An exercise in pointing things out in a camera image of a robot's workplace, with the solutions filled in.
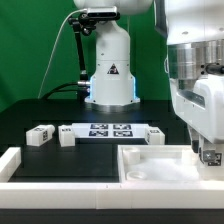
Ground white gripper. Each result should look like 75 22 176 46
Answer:
170 75 224 163

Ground white square table top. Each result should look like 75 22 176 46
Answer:
118 145 224 182

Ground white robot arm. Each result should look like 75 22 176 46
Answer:
73 0 224 166

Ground white U-shaped obstacle wall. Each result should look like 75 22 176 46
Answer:
0 147 224 209

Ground white marker base plate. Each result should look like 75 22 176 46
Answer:
72 123 148 138

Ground black base cables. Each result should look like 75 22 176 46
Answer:
40 79 92 101

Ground grey camera on mount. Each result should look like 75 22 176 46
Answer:
87 6 118 19

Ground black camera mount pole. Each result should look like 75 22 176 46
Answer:
68 13 96 102

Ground white camera cable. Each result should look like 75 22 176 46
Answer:
37 8 88 100

